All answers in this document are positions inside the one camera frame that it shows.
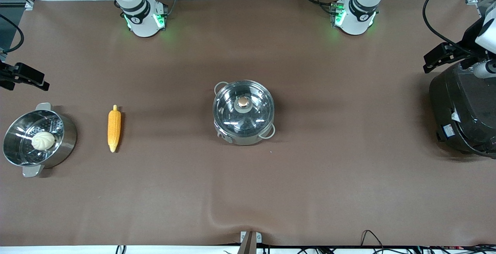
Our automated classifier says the grey electric cooking pot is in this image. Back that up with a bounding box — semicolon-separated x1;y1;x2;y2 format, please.
213;80;276;146

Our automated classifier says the yellow corn cob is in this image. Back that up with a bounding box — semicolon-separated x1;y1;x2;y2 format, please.
107;105;122;153

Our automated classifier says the white steamed bun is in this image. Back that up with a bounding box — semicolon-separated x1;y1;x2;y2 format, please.
31;131;56;151

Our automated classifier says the stainless steel steamer pot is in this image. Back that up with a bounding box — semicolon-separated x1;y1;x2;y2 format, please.
2;102;78;178

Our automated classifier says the glass pot lid with knob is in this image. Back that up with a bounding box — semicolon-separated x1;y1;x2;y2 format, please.
213;80;275;137

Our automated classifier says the metal table edge bracket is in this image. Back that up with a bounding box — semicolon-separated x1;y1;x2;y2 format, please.
237;230;263;254

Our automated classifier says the black rice cooker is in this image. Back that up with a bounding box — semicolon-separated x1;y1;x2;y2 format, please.
429;62;496;159

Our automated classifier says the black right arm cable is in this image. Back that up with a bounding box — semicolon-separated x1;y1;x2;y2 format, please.
0;14;25;54

